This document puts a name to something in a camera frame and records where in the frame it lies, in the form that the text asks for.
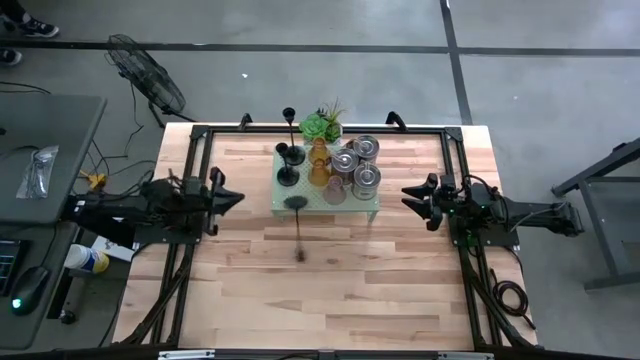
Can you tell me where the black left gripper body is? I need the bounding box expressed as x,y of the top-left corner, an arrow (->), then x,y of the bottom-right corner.
182,167 -> 225,236

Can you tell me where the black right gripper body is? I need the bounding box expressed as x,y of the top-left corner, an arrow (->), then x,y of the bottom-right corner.
427,174 -> 475,232

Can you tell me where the candle tin pale label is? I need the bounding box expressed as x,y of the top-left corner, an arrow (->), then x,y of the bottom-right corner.
351,161 -> 383,202

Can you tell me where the black tall candlestick holder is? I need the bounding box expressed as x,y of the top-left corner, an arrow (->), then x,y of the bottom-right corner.
281,106 -> 307,167
274,141 -> 302,188
282,195 -> 310,265

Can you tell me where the candle tin brown label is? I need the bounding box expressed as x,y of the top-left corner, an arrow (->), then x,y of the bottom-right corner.
351,134 -> 382,164

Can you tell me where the candle tin red heart label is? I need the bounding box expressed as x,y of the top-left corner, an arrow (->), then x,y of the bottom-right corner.
330,147 -> 361,184

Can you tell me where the pink glass candle holder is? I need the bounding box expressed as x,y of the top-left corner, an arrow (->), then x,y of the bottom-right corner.
321,174 -> 348,207

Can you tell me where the white geometric plant pot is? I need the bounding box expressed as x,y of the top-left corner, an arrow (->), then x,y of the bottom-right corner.
301,122 -> 345,148

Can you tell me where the white paper sheet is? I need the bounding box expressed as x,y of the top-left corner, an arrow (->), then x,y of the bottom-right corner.
91,235 -> 138,263

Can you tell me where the green artificial succulent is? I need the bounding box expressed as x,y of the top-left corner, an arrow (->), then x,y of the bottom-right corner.
298,112 -> 344,145

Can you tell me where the spiky artificial air plant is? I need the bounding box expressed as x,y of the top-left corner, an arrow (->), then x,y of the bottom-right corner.
319,96 -> 348,125

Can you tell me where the white wipes bottle yellow cap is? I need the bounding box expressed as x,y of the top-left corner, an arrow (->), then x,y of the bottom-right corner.
63,243 -> 112,275

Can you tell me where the black floor fan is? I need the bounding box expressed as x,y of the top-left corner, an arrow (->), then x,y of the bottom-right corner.
103,33 -> 188,130

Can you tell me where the grey metal table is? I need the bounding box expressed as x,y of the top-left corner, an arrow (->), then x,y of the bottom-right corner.
551,136 -> 640,292

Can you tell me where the clear plastic bag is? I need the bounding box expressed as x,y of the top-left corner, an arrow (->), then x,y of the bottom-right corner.
14,144 -> 61,200

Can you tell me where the grey side desk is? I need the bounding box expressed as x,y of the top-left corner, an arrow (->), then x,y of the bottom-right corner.
0,92 -> 109,351

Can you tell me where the black computer mouse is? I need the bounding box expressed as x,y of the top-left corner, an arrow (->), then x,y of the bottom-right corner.
8,265 -> 52,317

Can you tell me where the backlit keyboard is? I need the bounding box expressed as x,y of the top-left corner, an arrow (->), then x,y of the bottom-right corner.
0,238 -> 32,297

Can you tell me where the black aluminium table frame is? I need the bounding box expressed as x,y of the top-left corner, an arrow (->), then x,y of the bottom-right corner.
112,112 -> 539,360

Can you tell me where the yellow cable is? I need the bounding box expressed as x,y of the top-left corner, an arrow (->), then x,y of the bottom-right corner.
78,168 -> 107,192

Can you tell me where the coiled black cable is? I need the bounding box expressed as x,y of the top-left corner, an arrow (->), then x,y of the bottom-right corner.
491,268 -> 538,331

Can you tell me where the silver bracket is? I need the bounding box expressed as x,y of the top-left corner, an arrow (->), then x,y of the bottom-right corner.
158,349 -> 217,360
438,351 -> 495,360

